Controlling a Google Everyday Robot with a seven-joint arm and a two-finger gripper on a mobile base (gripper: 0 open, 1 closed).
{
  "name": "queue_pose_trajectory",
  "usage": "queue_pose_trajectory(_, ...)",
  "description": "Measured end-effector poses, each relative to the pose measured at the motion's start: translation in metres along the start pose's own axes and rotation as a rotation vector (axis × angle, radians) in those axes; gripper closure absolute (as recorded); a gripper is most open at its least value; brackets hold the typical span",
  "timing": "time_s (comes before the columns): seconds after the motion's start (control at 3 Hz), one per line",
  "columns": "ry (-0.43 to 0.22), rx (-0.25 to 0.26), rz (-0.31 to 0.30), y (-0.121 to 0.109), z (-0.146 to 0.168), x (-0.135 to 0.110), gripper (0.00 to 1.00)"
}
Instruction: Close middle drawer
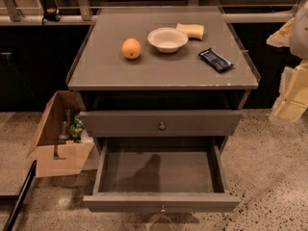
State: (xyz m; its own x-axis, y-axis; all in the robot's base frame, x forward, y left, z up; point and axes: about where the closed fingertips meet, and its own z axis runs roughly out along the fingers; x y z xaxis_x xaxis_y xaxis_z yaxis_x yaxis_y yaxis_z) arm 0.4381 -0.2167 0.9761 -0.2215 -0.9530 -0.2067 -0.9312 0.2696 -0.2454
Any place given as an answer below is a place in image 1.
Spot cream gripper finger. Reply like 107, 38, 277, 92
267, 18, 295, 47

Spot grey drawer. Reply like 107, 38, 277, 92
84, 137, 240, 213
80, 110, 242, 137

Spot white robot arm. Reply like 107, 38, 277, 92
267, 2, 308, 123

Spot grey top drawer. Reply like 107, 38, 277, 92
80, 110, 242, 137

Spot grey wooden drawer cabinet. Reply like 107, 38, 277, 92
65, 5, 262, 152

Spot dark blue snack packet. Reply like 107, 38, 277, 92
198, 48, 233, 73

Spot yellow sponge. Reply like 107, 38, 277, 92
176, 23, 204, 40

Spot white bowl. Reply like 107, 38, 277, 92
147, 28, 189, 53

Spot orange fruit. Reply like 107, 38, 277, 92
121, 38, 141, 60

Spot green patterned item in box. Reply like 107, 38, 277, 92
68, 115, 85, 140

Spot small dark object on ledge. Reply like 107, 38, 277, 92
43, 8, 61, 22

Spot brown cardboard box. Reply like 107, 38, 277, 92
27, 90, 94, 178

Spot black bar on floor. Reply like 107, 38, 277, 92
0, 161, 37, 231

